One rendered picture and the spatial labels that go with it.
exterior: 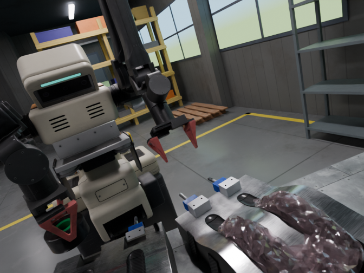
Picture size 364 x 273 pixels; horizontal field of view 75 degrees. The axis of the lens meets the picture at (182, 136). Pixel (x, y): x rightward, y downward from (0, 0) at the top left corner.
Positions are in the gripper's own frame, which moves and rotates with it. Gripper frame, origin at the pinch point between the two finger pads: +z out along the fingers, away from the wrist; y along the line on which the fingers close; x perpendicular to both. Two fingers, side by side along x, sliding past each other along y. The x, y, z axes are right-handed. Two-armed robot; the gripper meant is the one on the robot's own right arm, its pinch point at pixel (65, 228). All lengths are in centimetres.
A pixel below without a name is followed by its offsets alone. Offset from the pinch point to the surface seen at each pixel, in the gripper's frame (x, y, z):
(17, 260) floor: -32, -198, 100
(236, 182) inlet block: 39.8, 13.0, 11.3
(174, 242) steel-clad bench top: 19.5, 4.5, 19.2
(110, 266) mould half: 3.2, 6.0, 10.1
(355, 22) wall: 297, -17, -2
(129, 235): 11.9, -3.2, 13.8
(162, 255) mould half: 11.3, 14.0, 10.4
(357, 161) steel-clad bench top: 72, 33, 19
